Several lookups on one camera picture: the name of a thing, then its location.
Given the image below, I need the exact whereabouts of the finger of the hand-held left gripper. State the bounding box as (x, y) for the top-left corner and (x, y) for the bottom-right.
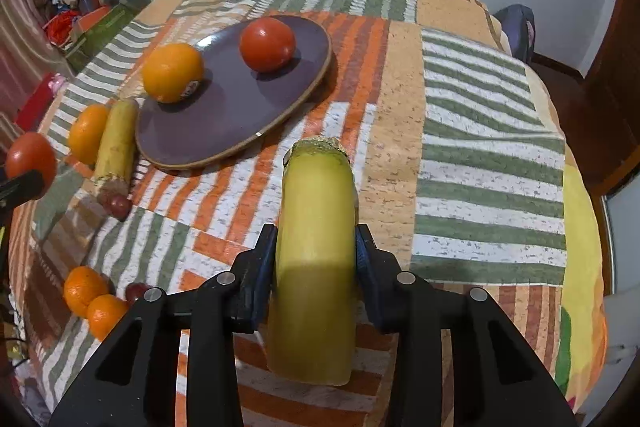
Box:
(0, 170), (46, 210)

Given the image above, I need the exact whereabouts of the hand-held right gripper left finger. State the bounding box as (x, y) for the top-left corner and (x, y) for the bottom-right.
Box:
(47, 223), (279, 427)

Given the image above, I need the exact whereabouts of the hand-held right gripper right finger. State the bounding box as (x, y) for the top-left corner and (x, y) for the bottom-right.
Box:
(354, 223), (578, 427)

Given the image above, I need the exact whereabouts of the red tomato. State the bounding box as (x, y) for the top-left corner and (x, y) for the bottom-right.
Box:
(6, 132), (58, 198)
(239, 18), (296, 74)

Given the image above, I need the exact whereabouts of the peeled yellow banana piece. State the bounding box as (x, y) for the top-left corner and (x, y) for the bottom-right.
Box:
(266, 137), (358, 387)

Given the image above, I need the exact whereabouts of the dark purple round plate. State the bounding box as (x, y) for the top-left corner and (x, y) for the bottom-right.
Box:
(135, 15), (333, 170)

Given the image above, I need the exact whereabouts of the orange with sticker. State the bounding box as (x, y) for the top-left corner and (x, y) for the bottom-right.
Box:
(141, 43), (206, 104)

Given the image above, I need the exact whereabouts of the small orange mandarin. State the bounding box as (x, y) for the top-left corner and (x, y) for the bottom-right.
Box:
(67, 104), (110, 166)
(87, 294), (130, 342)
(63, 266), (110, 319)

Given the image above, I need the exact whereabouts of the dark red grape near mandarins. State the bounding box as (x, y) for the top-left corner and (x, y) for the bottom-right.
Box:
(125, 282), (151, 308)

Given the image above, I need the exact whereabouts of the striped curtain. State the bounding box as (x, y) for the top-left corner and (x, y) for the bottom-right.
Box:
(0, 0), (56, 118)

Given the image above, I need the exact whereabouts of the red bag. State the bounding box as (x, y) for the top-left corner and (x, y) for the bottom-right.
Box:
(42, 12), (81, 45)

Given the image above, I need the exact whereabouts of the green and orange box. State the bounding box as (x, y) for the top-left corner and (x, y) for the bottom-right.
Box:
(65, 4), (137, 58)

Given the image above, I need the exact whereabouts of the yellow bed sheet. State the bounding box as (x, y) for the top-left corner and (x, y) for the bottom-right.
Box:
(554, 157), (608, 413)

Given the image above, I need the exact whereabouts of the striped patchwork blanket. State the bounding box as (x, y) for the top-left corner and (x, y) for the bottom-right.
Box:
(7, 0), (608, 427)

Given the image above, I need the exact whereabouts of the blue backpack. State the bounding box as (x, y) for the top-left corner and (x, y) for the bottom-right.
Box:
(495, 4), (536, 62)

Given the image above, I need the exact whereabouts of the brown wooden door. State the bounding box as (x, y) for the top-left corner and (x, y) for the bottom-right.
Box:
(582, 0), (640, 198)

